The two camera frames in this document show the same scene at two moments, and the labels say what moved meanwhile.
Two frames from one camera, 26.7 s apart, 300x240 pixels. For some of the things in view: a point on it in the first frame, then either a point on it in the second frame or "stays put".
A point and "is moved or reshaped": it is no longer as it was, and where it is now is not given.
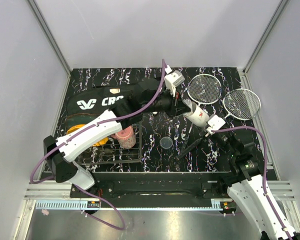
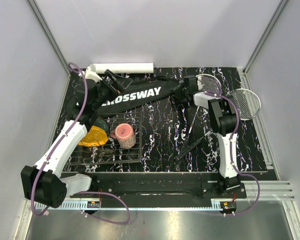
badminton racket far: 239,104 stays put
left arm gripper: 177,107 to 120,85
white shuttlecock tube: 198,116 to 124,68
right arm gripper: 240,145 to 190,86
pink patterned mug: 126,137 stays put
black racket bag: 122,100 is moved or reshaped
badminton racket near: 202,89 stays put
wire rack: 110,153 stays put
